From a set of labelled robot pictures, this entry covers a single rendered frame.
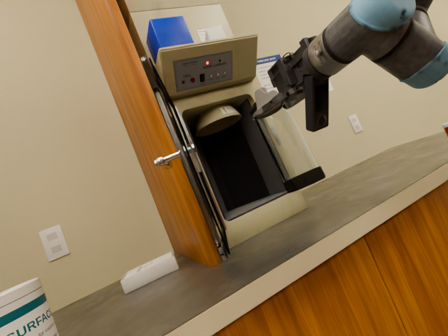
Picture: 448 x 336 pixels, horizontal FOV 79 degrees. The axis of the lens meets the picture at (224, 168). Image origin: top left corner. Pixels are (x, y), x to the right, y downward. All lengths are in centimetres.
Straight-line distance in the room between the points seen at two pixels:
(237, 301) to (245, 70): 68
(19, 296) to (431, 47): 73
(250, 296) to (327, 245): 19
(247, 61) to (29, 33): 94
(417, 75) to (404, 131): 166
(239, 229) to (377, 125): 140
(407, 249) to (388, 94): 153
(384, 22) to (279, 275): 43
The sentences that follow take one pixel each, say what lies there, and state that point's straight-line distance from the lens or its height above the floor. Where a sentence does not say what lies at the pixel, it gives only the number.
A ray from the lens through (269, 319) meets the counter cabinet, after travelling 58.
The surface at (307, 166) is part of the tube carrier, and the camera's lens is 66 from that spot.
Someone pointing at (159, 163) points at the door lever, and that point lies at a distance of 52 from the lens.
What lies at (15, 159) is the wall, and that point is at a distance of 127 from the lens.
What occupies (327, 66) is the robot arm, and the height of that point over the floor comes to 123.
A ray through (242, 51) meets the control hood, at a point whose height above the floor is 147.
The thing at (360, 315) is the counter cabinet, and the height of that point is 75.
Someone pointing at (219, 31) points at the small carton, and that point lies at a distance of 92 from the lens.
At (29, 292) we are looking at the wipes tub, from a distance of 57.
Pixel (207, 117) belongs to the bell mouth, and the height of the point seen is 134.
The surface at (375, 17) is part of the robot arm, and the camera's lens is 48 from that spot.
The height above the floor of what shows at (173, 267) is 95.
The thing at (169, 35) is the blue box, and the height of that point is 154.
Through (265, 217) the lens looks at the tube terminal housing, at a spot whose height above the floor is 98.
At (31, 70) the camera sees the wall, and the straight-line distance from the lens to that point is 139.
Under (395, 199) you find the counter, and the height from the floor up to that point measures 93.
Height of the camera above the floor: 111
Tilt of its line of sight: 4 degrees up
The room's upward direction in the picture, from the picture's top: 23 degrees counter-clockwise
